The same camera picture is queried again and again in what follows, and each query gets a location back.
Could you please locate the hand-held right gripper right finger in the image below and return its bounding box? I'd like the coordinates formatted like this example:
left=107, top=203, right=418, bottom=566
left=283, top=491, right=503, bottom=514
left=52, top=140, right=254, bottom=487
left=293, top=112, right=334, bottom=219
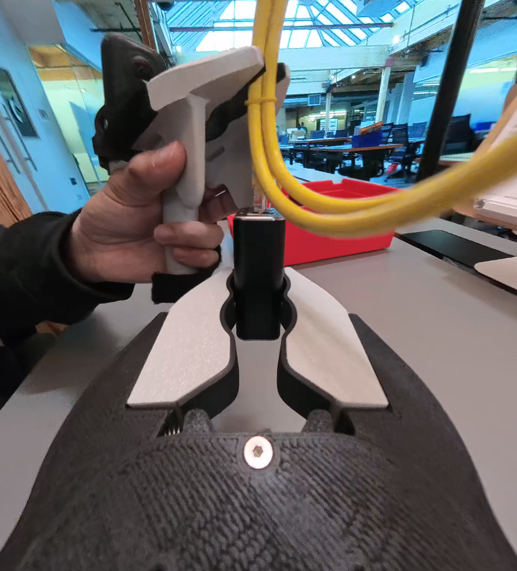
left=277, top=267, right=391, bottom=422

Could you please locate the black ethernet port adapter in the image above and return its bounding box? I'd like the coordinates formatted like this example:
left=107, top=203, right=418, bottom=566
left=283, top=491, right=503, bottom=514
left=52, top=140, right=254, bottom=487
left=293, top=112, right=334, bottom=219
left=232, top=207, right=287, bottom=342

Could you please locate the person's left hand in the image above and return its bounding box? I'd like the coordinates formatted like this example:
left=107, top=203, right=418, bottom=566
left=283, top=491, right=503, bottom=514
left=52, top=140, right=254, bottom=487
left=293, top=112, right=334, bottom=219
left=68, top=142, right=239, bottom=284

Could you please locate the person's left forearm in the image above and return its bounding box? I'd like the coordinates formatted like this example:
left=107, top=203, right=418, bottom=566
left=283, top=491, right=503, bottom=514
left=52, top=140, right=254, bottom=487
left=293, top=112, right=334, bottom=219
left=0, top=209, right=136, bottom=333

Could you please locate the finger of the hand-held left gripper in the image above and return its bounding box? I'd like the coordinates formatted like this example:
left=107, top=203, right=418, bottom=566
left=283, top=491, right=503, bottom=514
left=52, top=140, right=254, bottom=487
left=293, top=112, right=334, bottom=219
left=205, top=62, right=291, bottom=211
left=147, top=45, right=266, bottom=119

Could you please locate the black pole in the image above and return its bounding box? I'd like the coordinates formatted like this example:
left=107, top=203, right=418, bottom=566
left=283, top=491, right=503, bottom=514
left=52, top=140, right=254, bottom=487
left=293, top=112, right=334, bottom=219
left=416, top=0, right=486, bottom=183

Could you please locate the red plastic bin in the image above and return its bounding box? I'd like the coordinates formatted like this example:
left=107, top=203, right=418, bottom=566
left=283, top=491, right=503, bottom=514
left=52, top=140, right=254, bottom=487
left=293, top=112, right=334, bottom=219
left=227, top=178, right=399, bottom=267

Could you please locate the row of work tables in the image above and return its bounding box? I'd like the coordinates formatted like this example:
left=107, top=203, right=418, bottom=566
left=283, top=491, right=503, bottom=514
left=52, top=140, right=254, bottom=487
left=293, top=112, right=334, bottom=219
left=278, top=114, right=482, bottom=181

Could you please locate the dark framed door window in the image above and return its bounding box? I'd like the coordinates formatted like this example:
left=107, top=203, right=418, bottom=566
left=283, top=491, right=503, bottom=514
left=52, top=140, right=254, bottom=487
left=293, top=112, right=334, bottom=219
left=0, top=62, right=40, bottom=139

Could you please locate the yellow ethernet cable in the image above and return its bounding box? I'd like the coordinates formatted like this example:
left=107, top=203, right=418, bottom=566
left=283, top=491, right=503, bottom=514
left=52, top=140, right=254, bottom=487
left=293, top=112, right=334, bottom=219
left=245, top=0, right=517, bottom=239

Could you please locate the black flat pad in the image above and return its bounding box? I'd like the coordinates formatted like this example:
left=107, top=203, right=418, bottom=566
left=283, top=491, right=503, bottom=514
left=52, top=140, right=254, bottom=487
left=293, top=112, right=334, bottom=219
left=394, top=229, right=517, bottom=308

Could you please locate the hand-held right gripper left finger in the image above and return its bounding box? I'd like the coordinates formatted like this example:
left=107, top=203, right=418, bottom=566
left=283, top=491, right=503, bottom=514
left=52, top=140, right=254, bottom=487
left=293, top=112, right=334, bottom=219
left=126, top=267, right=241, bottom=420

